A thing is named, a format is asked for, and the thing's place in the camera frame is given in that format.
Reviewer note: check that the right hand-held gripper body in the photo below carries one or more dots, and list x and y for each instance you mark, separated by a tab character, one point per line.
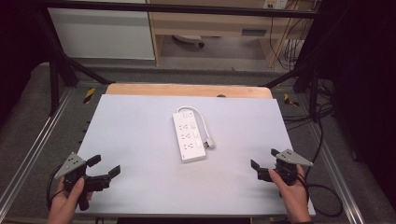
291	158

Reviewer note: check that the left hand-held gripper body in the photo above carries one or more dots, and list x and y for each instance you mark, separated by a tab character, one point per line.
73	165

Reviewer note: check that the person's right hand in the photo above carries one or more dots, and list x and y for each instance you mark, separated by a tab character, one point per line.
294	199

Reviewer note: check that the person's left hand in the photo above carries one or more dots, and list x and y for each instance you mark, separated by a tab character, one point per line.
63	207

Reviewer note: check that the white table mat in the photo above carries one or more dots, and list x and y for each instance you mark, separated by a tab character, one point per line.
140	155

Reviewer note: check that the white power plug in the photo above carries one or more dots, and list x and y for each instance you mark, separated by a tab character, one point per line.
210	143

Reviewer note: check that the white power strip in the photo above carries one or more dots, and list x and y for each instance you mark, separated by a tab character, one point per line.
188	140

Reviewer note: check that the white cabinet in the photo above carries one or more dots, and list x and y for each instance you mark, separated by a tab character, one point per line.
102	34

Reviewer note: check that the office chair base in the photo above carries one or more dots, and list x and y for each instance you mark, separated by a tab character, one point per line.
190	39

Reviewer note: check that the silver metal rail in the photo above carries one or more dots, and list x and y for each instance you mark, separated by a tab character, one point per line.
337	177
37	140

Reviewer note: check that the white wall socket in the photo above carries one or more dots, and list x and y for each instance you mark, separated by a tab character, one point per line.
275	3

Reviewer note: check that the black metal frame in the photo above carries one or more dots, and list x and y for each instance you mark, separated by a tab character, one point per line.
174	8

